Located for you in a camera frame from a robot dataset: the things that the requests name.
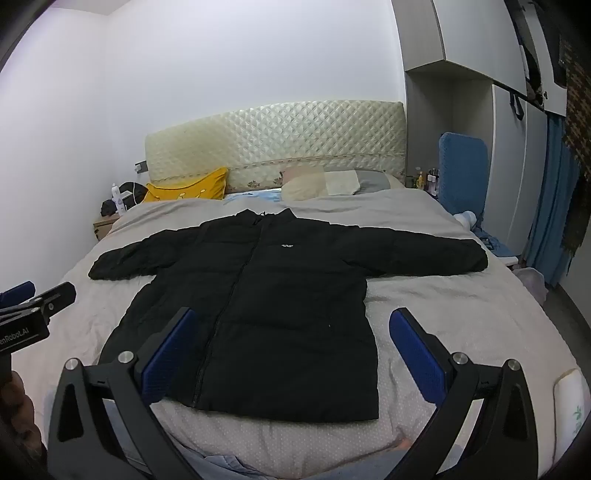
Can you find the person's left hand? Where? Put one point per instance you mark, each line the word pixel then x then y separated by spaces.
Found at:
pixel 25 415

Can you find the cream quilted headboard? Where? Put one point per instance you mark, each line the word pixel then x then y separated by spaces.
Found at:
pixel 277 138

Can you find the yellow pillow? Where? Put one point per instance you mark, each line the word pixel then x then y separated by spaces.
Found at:
pixel 194 187

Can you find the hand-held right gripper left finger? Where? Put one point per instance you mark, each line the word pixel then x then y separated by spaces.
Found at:
pixel 168 355

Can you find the blue clothes pile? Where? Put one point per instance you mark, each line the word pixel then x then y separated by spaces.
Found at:
pixel 496 247

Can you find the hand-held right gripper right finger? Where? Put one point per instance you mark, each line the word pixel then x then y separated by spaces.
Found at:
pixel 418 355

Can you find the wall socket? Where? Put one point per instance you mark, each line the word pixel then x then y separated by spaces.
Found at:
pixel 141 166

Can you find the dark patterned cloth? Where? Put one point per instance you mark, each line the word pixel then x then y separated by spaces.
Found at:
pixel 579 120

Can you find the group of small bottles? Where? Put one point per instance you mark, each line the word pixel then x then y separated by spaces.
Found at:
pixel 427 180

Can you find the black puffer jacket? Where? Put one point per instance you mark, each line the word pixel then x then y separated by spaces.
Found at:
pixel 277 300

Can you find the black bag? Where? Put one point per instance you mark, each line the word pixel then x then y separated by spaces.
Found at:
pixel 131 194

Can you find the white pillow with green print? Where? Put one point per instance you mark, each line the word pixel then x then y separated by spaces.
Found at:
pixel 570 406

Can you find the wooden nightstand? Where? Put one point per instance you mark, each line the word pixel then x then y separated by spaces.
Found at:
pixel 105 227

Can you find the light blue bed sheet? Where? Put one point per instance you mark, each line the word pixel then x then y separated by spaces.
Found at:
pixel 254 194

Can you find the pale green towel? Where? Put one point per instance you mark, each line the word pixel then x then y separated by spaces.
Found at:
pixel 341 183

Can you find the blue curtain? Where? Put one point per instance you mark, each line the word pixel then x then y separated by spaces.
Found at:
pixel 551 203

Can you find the grey duvet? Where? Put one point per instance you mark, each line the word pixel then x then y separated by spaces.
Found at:
pixel 415 221

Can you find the grey pillow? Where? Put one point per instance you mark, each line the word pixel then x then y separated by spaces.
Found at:
pixel 378 180

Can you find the beige pillow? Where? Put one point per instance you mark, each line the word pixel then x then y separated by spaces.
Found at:
pixel 302 188

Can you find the white bottle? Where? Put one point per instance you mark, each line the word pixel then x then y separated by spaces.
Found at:
pixel 117 201

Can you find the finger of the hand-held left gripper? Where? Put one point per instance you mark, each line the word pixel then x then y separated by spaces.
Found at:
pixel 16 293
pixel 57 297

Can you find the white wardrobe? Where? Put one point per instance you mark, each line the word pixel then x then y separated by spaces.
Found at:
pixel 461 37

